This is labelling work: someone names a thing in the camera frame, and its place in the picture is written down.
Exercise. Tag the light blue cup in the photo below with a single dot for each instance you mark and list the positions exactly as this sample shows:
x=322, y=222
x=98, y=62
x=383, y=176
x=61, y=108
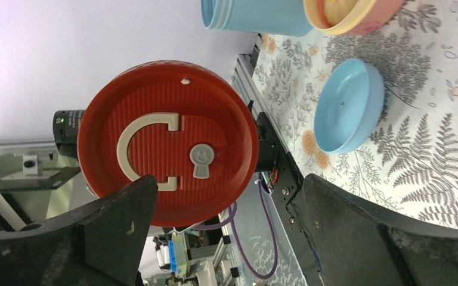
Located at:
x=278, y=17

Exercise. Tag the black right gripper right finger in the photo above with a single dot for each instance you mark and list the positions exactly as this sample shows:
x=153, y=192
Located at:
x=356, y=242

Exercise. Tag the light blue lid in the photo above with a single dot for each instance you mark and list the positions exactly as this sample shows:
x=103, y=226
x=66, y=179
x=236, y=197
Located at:
x=349, y=107

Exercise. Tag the pink lunch box bowl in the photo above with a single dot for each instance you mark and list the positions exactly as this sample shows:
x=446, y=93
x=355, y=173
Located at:
x=365, y=17

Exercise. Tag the dark red lid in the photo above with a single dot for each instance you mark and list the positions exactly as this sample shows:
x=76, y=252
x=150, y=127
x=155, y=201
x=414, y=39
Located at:
x=179, y=122

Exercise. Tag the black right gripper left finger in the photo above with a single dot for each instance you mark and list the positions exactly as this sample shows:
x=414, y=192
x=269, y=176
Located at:
x=99, y=243

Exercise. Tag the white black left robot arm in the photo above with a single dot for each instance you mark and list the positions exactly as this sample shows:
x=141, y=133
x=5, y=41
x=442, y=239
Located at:
x=65, y=127

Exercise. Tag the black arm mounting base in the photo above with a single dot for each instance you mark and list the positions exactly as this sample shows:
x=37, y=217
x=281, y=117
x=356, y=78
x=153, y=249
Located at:
x=286, y=182

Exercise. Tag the floral patterned table mat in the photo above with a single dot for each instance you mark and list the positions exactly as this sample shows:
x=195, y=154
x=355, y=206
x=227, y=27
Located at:
x=410, y=162

